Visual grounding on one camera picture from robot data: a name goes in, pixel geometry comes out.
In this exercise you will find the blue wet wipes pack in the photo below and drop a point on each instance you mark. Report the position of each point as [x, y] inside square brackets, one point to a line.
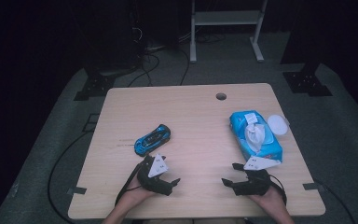
[267, 149]

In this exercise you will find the white wet wipe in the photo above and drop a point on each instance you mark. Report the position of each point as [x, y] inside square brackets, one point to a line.
[254, 137]

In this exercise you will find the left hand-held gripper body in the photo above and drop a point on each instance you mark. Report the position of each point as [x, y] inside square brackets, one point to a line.
[157, 168]

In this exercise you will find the person's right hand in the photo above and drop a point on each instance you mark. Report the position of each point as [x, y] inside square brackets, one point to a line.
[272, 200]

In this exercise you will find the grey tape strip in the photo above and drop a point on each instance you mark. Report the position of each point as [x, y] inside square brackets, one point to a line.
[76, 190]
[312, 186]

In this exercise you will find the white metal stand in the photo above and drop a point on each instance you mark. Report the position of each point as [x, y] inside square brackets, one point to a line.
[227, 17]

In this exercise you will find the black stand base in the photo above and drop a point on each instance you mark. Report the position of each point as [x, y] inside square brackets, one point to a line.
[304, 82]
[96, 85]

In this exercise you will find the person's left hand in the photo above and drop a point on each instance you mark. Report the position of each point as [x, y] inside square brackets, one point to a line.
[133, 194]

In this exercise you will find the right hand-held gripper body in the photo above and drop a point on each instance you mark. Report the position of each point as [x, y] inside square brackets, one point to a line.
[254, 185]

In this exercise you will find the blue toy car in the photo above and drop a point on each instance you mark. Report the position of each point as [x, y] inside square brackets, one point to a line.
[152, 140]

